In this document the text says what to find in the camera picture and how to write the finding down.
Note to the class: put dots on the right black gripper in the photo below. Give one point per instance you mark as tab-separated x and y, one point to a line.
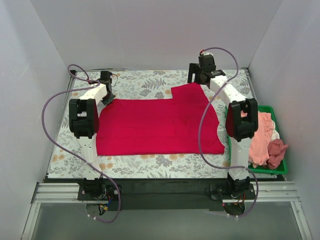
194	75

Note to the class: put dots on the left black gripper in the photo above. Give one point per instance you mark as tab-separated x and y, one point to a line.
109	97

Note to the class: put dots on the magenta red t-shirt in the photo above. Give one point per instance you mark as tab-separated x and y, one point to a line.
182	124

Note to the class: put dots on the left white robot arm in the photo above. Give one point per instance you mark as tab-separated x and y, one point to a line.
84	122

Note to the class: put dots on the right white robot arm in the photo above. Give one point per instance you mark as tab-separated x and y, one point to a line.
241	120

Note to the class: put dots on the floral patterned table mat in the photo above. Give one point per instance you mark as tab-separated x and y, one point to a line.
148	84

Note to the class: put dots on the salmon pink t-shirt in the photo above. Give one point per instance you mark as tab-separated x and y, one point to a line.
258	150

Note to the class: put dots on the dusty rose t-shirt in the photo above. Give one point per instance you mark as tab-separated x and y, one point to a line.
276	151

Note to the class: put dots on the green plastic bin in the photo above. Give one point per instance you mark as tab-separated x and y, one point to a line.
282	168

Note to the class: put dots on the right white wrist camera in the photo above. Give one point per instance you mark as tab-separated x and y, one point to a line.
205	53

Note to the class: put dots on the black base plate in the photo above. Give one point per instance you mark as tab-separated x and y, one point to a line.
162	194

